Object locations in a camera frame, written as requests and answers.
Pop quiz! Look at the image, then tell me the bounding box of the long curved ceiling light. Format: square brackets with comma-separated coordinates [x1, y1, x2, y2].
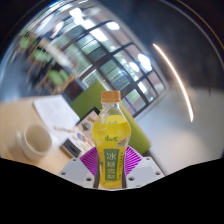
[152, 43, 195, 123]

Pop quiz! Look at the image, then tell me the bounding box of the group of green-seated wooden chairs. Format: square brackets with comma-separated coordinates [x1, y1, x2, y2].
[13, 29, 79, 96]

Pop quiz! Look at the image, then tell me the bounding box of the white paper sheet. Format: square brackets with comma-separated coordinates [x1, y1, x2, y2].
[32, 94, 81, 134]

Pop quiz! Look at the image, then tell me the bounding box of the yellow drink bottle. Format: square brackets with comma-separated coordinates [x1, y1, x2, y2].
[91, 90, 132, 190]

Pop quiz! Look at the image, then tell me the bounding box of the green upholstered bench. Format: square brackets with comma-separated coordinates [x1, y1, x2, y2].
[69, 80, 152, 156]

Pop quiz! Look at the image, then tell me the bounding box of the small dark box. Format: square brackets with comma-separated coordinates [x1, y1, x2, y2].
[59, 138, 82, 159]

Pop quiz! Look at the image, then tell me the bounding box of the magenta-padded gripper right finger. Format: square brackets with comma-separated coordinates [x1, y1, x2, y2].
[124, 145, 165, 189]

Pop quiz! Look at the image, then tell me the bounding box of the white mug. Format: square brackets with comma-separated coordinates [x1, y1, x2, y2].
[15, 123, 53, 163]

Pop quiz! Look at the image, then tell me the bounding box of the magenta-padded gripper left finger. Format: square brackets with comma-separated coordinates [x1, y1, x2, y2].
[57, 146, 100, 189]

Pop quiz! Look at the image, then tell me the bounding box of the group of pendant lamps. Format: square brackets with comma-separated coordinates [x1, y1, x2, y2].
[68, 7, 154, 73]

